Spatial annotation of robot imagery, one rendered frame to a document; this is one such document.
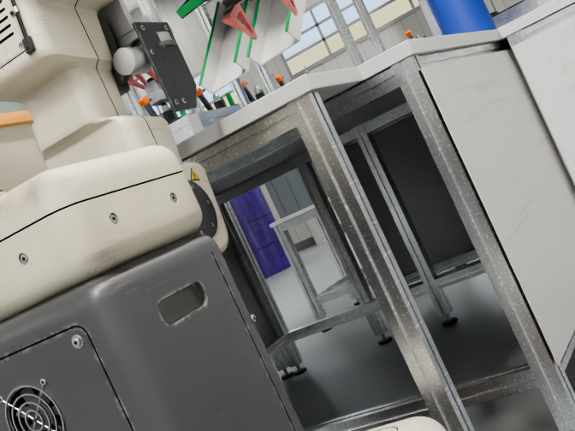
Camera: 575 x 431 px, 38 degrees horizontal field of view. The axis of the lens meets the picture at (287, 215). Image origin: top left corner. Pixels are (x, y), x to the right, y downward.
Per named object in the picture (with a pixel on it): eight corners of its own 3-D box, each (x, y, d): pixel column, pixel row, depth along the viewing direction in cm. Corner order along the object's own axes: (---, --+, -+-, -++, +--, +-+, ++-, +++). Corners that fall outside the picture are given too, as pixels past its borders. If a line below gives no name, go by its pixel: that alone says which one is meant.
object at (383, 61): (413, 53, 157) (406, 39, 157) (-48, 298, 233) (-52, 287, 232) (547, 32, 279) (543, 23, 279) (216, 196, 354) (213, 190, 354)
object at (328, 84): (311, 89, 140) (305, 73, 140) (-25, 269, 182) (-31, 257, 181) (423, 68, 202) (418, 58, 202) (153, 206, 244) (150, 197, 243)
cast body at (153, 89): (161, 99, 213) (150, 74, 213) (148, 107, 215) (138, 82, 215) (179, 98, 220) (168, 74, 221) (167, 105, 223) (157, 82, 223)
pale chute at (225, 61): (249, 71, 191) (234, 61, 189) (212, 94, 200) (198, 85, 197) (264, -13, 206) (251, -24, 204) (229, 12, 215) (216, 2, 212)
